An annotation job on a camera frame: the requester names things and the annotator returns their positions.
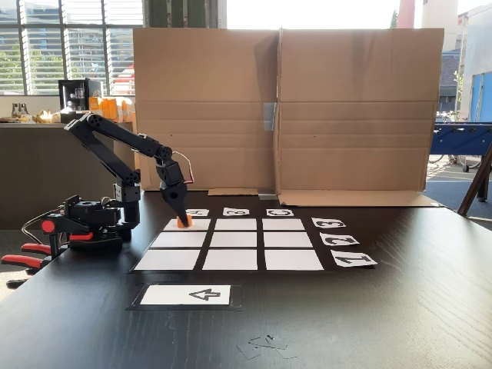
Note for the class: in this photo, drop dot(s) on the round orange token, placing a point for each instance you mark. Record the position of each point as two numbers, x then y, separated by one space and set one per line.
180 223

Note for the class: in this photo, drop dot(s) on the white nine-square paper grid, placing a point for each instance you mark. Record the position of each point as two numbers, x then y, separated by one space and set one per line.
234 240

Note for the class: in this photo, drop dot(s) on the paper label letter A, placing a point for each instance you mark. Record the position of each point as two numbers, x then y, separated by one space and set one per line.
200 212

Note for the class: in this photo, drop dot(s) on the paper label letter B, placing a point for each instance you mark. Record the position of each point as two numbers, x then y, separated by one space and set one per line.
235 211

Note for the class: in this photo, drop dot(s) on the brown cardboard sheet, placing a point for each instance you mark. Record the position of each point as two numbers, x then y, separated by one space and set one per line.
357 115
207 96

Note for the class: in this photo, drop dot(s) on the orange cartons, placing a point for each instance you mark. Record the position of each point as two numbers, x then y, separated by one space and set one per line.
109 107

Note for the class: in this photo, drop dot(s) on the white arrow paper sheet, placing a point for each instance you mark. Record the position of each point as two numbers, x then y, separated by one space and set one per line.
169 295

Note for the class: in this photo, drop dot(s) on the paper label letter C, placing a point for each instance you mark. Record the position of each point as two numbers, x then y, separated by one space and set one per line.
280 212

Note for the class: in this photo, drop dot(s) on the black and red clamp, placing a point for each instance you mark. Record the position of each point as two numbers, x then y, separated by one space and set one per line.
23 262
48 227

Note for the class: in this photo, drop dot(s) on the black mini fridge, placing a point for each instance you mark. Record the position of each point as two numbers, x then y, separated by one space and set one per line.
77 96

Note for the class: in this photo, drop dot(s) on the dark wooden counter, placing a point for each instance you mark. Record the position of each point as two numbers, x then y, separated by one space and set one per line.
38 173

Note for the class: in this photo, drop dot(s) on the paper label number 3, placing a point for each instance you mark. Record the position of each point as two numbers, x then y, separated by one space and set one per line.
328 223

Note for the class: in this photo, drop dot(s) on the paper label number 2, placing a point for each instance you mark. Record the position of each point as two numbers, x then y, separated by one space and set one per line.
339 240

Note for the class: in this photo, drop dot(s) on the clear tape scraps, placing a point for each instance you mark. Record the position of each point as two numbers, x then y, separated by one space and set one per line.
265 346

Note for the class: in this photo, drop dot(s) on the paper label number 1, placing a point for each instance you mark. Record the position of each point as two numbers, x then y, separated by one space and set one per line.
353 259

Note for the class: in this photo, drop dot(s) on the blue foosball table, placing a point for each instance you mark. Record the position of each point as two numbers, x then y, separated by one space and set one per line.
461 138

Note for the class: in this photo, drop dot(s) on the wooden easel leg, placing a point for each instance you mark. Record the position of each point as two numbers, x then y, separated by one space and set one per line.
474 184

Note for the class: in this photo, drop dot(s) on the grey duct tape strip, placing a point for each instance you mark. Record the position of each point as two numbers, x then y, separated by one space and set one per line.
270 115
266 195

